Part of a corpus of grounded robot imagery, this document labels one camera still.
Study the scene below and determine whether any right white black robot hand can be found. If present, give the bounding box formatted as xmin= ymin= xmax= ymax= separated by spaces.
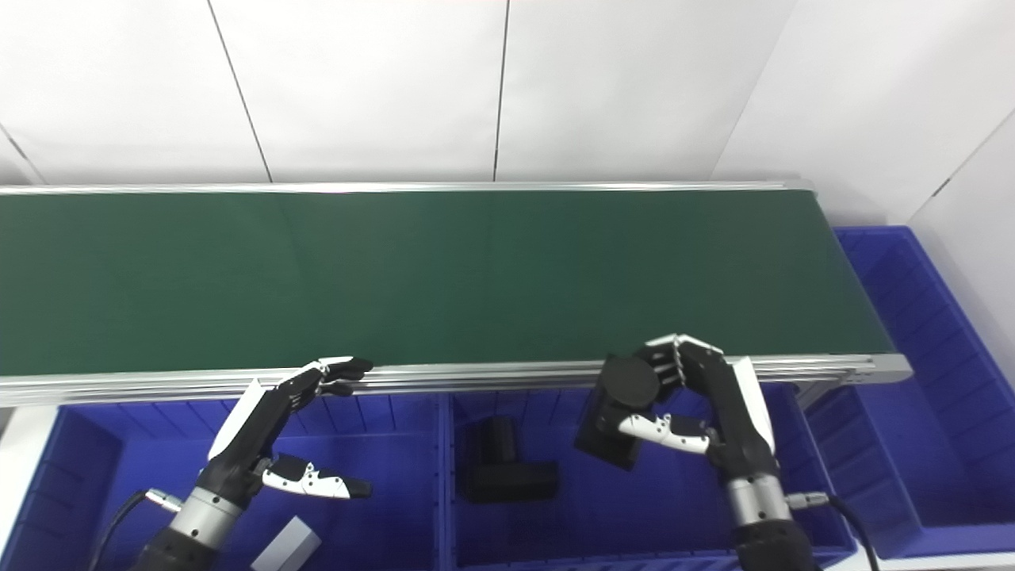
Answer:
xmin=619 ymin=333 xmax=782 ymax=481

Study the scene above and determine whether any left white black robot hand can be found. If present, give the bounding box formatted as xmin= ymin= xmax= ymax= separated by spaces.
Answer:
xmin=198 ymin=357 xmax=373 ymax=500

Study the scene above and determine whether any black cylinder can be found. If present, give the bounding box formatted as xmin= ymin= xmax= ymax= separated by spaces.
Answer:
xmin=575 ymin=354 xmax=663 ymax=470

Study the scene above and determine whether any blue plastic bin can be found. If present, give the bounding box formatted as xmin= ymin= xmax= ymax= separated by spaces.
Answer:
xmin=0 ymin=393 xmax=453 ymax=571
xmin=438 ymin=383 xmax=859 ymax=571
xmin=805 ymin=226 xmax=1015 ymax=560

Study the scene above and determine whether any white grey block part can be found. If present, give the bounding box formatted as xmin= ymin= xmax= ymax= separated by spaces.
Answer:
xmin=251 ymin=515 xmax=322 ymax=571

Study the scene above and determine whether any green conveyor belt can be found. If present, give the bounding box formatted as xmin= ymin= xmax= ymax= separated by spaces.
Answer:
xmin=0 ymin=189 xmax=897 ymax=377
xmin=0 ymin=180 xmax=914 ymax=407

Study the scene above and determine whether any black T-shaped part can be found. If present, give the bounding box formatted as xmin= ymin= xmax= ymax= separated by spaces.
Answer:
xmin=458 ymin=416 xmax=560 ymax=503

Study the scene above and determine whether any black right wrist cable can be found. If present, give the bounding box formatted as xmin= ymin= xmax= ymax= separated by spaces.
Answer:
xmin=787 ymin=492 xmax=881 ymax=571

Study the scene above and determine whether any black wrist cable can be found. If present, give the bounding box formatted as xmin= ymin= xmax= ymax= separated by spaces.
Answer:
xmin=87 ymin=489 xmax=183 ymax=571
xmin=787 ymin=492 xmax=881 ymax=571

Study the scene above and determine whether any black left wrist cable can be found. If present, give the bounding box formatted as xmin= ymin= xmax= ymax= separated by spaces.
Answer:
xmin=87 ymin=489 xmax=183 ymax=571

